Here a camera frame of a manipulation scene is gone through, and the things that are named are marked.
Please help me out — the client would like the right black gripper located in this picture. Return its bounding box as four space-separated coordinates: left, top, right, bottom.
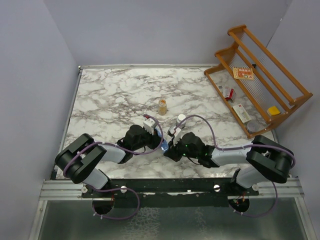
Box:
164 136 200 163

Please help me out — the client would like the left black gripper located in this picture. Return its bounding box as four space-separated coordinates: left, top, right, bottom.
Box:
132 126 164 152

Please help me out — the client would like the blue weekly pill organizer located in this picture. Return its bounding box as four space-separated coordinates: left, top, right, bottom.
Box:
155 127 169 153

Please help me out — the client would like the white pill bottle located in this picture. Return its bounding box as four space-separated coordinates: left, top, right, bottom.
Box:
175 114 186 129

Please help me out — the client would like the small amber pill bottle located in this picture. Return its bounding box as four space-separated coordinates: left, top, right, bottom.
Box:
158 99 167 116

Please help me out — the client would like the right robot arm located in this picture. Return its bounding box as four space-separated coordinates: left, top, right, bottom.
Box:
163 132 294 196

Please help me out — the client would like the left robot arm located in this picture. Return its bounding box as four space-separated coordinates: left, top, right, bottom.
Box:
55 124 163 198

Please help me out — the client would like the red white medicine box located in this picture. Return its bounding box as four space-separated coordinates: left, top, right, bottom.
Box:
222 87 236 102

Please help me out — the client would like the orange snack packet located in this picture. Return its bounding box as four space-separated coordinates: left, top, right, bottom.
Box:
232 67 254 81

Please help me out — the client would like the wooden tiered shelf rack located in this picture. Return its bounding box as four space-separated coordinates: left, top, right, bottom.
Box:
204 24 313 139

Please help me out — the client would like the yellow lidded jar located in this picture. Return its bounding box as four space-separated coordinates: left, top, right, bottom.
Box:
267 106 281 117

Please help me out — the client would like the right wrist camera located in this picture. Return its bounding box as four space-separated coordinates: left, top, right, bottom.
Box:
167 126 182 146

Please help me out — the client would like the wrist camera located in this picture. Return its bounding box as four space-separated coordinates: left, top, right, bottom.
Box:
143 114 159 135
167 126 182 146

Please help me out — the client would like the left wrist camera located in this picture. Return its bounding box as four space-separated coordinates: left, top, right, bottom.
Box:
143 114 159 135

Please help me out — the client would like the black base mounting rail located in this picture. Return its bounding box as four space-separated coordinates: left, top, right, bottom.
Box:
81 177 259 208

